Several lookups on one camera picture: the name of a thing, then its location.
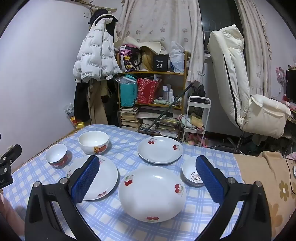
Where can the white trolley cart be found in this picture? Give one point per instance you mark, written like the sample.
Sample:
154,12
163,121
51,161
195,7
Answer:
208,109

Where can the large white cartoon print bowl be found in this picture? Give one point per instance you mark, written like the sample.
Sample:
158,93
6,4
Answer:
92,141

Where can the black trousers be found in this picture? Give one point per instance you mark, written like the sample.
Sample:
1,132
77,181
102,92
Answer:
81,102

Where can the teal bag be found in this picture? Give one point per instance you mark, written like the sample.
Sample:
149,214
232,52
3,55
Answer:
128,92

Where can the blue checked cloth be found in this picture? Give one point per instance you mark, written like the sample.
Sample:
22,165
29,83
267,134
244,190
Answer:
124,144

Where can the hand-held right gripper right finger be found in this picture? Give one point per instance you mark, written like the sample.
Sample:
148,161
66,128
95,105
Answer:
209,180

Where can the wooden coat rack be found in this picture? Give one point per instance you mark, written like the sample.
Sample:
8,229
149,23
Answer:
101,10

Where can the red patterned bag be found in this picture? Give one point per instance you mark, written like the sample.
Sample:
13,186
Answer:
148,91

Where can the black bag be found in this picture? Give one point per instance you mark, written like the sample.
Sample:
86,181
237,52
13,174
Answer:
198,91

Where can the stack of old books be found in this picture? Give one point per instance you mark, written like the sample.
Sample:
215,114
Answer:
129,118

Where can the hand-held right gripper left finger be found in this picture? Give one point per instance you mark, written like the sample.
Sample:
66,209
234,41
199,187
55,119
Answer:
85,180

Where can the white patterned plastic bag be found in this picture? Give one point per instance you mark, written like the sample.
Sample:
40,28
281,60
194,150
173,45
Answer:
69,109

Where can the black monitor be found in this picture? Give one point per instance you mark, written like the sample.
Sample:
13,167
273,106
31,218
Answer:
291,85

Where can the wooden shelf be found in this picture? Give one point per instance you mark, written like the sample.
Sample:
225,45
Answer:
175,76

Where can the colourful cartoon bag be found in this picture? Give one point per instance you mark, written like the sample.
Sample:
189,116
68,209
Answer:
128,58

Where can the black pole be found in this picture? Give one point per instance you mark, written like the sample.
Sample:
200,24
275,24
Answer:
168,107

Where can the stack of magazines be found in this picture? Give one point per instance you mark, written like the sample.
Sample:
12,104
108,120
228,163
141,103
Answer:
161,127

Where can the row of white bottles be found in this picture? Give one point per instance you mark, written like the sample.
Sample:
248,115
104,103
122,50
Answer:
170,92

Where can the white puffer jacket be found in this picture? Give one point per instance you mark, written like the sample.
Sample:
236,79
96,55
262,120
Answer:
97,51

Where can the brown flower blanket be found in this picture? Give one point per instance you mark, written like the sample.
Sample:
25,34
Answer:
259,169

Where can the floral cream curtain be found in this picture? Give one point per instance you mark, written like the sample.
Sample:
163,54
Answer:
256,46
159,20

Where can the cream foam sheet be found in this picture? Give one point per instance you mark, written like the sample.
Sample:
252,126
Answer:
150,45

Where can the small white bowl black print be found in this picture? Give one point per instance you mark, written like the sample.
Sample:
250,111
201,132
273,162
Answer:
190,172

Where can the pink fan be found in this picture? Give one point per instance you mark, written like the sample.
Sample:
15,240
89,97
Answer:
280,75

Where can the yellow red packets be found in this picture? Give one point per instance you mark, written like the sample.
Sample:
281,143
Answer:
77,122

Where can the white cherry print plate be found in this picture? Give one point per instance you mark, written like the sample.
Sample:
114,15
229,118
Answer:
152,194
160,150
106,176

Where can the beige coat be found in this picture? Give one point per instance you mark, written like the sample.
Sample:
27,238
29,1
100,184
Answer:
98,104

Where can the black box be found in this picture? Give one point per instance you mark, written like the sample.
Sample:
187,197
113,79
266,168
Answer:
161,63

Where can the small white red band bowl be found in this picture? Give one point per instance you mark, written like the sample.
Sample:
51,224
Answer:
55,154

